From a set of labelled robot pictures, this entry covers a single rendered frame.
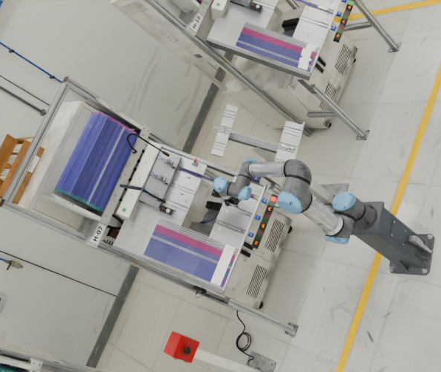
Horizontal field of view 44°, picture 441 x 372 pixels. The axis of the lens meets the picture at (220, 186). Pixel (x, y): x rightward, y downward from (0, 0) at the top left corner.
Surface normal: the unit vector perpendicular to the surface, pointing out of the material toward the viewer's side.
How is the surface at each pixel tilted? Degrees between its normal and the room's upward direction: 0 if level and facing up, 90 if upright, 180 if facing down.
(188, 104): 90
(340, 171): 0
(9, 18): 90
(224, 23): 44
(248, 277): 90
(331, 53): 90
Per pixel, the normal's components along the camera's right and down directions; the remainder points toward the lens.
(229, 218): -0.05, -0.25
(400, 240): 0.69, -0.06
